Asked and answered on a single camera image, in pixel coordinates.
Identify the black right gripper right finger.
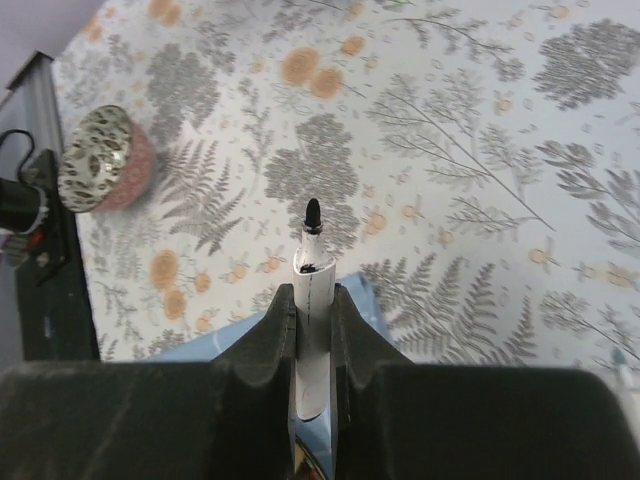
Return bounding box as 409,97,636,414
331,287,625,479

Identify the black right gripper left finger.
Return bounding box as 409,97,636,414
1,285,296,479

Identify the black white marker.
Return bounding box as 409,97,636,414
292,198,336,422

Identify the floral patterned table mat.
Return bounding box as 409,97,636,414
53,1,639,369

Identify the leaf patterned bowl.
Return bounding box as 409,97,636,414
57,105,155,214

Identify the aluminium frame rail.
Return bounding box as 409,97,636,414
1,52,63,155

